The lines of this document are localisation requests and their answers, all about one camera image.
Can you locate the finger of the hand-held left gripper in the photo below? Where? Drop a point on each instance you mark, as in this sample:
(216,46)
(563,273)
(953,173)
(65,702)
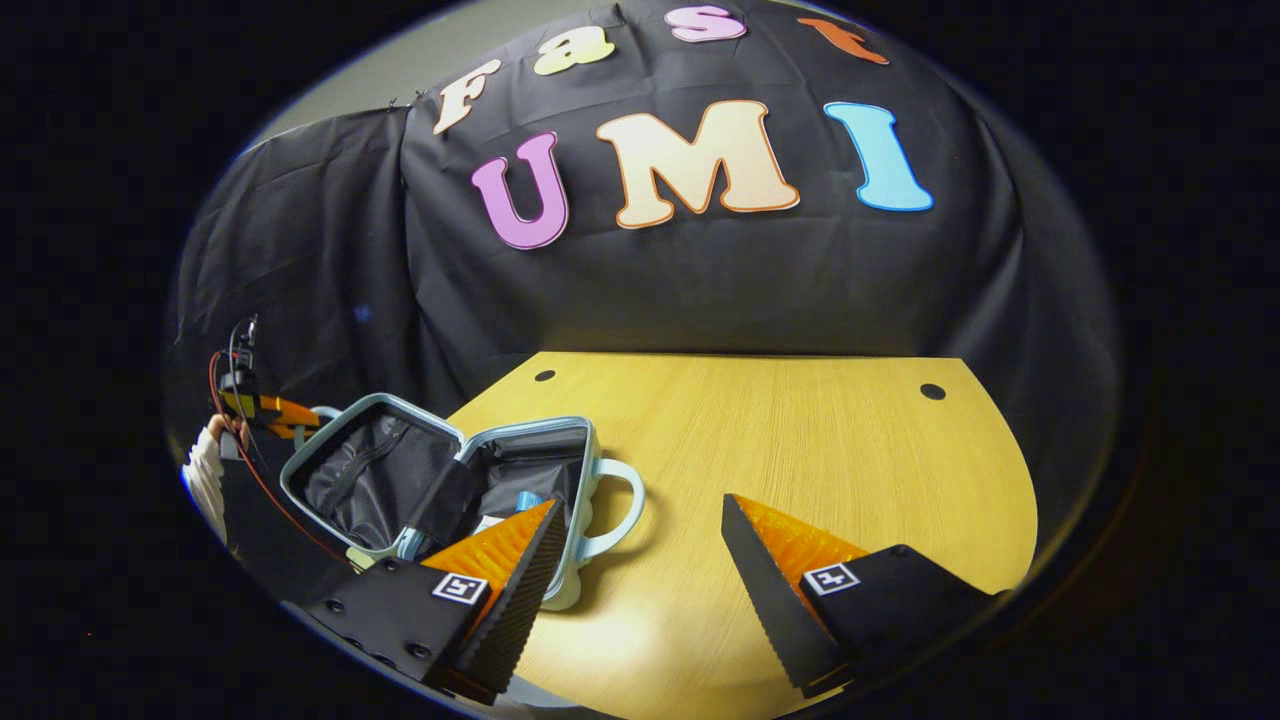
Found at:
(290,412)

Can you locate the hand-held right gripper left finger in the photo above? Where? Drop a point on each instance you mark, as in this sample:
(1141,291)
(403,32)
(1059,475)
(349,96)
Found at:
(505,600)

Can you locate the light blue suitcase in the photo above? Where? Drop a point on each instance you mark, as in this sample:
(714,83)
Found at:
(370,480)

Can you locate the blue cap glass bottle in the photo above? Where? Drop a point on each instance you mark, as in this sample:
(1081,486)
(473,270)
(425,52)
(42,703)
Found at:
(528,500)

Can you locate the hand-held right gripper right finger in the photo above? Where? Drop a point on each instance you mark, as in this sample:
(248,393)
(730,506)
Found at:
(770,590)

